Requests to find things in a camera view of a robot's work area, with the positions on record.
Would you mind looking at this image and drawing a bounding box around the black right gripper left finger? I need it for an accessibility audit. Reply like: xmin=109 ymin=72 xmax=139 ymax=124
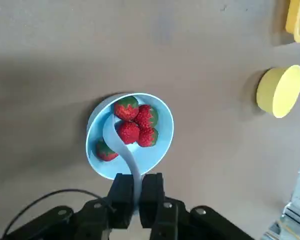
xmin=1 ymin=172 xmax=136 ymax=240

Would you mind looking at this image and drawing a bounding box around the yellow bowl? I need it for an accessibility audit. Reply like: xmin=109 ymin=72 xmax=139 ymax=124
xmin=255 ymin=64 xmax=300 ymax=119

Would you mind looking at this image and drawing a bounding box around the red strawberry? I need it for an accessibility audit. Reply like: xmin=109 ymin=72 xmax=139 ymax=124
xmin=134 ymin=104 xmax=160 ymax=130
xmin=117 ymin=121 xmax=141 ymax=145
xmin=114 ymin=96 xmax=140 ymax=121
xmin=96 ymin=139 xmax=120 ymax=162
xmin=137 ymin=126 xmax=160 ymax=148

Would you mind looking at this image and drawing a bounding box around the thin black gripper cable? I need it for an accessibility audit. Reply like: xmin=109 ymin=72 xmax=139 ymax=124
xmin=2 ymin=188 xmax=116 ymax=237

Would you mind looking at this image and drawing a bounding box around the pale blue plastic spoon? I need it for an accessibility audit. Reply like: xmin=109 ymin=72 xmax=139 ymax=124
xmin=102 ymin=94 xmax=144 ymax=216

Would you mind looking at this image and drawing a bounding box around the blue bowl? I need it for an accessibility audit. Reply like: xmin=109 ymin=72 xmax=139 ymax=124
xmin=85 ymin=92 xmax=175 ymax=180

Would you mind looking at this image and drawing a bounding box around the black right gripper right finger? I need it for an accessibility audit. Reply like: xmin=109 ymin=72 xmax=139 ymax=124
xmin=139 ymin=172 xmax=256 ymax=240

